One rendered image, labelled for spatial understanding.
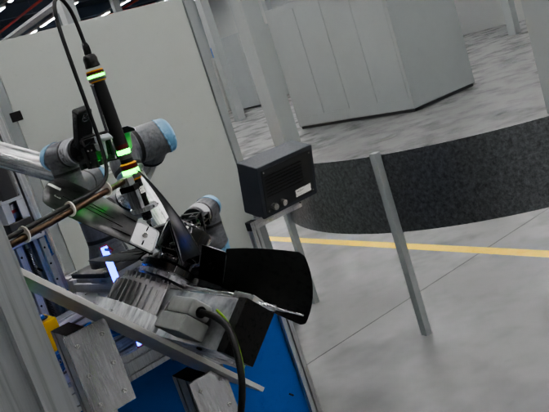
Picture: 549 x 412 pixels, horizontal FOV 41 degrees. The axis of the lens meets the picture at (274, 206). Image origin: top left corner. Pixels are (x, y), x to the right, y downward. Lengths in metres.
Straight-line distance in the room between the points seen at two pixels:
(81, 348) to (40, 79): 2.28
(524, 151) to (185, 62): 1.86
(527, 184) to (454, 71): 8.96
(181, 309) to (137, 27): 2.68
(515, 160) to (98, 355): 2.26
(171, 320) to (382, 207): 2.27
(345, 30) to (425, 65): 1.44
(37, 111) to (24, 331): 3.32
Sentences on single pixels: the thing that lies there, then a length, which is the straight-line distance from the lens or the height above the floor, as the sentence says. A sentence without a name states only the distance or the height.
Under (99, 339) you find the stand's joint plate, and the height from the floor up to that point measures 1.11.
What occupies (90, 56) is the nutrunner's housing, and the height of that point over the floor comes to 1.70.
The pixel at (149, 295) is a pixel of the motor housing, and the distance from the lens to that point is 1.69.
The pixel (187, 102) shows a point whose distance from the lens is 4.07.
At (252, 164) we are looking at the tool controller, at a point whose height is 1.24.
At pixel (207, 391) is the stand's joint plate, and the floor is 0.87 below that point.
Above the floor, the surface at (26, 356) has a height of 1.47.
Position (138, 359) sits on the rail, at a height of 0.83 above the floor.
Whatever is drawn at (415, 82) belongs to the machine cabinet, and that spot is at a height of 0.42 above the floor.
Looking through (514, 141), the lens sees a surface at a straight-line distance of 3.38.
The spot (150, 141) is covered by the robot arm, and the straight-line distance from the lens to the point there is 2.34.
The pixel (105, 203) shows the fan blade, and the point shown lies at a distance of 1.83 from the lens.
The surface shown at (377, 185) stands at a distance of 3.56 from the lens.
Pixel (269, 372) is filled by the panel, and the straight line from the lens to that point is 2.58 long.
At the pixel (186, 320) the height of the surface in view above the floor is 1.13.
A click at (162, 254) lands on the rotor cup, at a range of 1.78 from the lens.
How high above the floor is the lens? 1.58
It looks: 12 degrees down
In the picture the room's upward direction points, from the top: 18 degrees counter-clockwise
